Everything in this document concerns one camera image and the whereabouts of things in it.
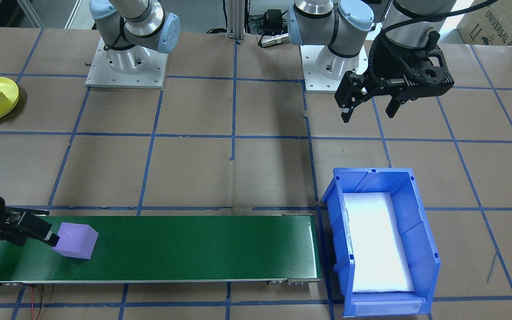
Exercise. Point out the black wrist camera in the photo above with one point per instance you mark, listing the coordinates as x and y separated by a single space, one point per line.
436 82

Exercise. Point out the white foam sheet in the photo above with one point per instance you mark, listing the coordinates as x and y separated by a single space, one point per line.
376 244

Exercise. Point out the black power supply box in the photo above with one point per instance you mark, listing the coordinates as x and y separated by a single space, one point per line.
274 18

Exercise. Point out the white square base plate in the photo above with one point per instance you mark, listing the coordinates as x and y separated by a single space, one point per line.
354 86
105 80

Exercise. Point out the brown cardboard box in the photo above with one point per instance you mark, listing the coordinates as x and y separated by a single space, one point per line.
505 22

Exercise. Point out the purple foam block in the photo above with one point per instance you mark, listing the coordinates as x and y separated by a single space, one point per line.
76 242

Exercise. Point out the blue plastic storage bin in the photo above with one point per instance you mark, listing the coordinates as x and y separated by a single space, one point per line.
420 231

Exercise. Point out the green conveyor belt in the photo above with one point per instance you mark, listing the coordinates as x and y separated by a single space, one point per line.
171 249

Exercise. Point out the silver cylindrical connector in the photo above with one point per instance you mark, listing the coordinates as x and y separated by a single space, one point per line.
274 40

